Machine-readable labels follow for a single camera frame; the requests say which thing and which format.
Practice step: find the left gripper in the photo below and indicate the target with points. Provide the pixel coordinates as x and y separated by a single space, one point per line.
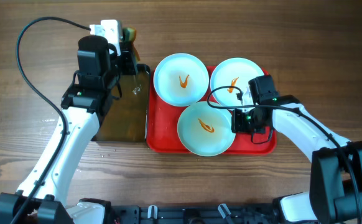
127 55

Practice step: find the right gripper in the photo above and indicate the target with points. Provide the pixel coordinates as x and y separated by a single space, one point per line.
237 126

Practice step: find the green yellow sponge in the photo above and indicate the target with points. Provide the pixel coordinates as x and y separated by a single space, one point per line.
129 36

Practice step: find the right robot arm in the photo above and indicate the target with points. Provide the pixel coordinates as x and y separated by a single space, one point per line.
335 192

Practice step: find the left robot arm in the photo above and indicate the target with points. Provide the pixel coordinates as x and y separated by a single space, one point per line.
42 196

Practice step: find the black water basin tray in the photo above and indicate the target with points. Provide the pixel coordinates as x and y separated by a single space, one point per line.
126 119

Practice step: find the red plastic tray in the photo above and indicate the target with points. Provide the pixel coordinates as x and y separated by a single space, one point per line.
162 135

